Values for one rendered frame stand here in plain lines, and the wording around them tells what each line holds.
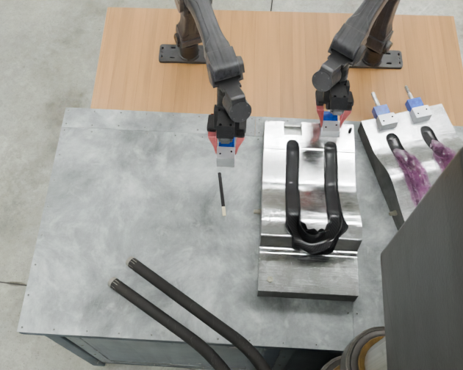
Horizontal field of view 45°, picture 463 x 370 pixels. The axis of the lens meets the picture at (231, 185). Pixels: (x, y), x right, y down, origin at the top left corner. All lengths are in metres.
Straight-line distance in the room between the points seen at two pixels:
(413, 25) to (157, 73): 0.89
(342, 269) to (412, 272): 1.10
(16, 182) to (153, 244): 1.24
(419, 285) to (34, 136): 2.51
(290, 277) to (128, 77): 0.84
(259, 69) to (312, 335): 0.86
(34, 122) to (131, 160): 1.20
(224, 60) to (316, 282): 0.61
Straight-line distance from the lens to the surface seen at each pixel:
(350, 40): 1.50
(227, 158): 1.50
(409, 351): 0.43
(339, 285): 1.50
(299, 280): 1.49
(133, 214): 1.63
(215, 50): 1.38
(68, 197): 1.69
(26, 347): 2.45
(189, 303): 1.45
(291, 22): 2.00
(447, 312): 0.36
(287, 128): 1.67
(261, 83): 1.83
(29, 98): 2.94
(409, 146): 1.72
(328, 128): 1.62
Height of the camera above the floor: 2.28
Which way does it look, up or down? 65 degrees down
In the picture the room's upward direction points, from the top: straight up
